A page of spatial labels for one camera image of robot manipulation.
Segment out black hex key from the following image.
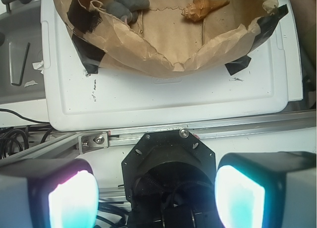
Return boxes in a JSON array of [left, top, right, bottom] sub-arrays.
[[9, 42, 31, 86]]

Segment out black cables bundle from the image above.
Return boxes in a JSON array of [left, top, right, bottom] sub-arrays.
[[0, 108, 56, 161]]

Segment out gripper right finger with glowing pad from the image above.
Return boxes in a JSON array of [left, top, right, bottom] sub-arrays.
[[215, 151, 317, 228]]

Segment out orange conch seashell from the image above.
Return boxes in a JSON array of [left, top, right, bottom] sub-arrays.
[[181, 0, 230, 22]]

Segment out aluminium extrusion rail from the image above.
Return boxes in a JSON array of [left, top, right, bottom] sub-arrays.
[[0, 109, 317, 162]]

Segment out brown paper bag liner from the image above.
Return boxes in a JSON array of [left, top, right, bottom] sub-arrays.
[[53, 0, 288, 78]]

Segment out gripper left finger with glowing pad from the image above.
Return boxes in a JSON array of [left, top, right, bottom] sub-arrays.
[[0, 159, 99, 228]]

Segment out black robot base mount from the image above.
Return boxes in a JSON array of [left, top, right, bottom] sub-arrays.
[[121, 137, 221, 228]]

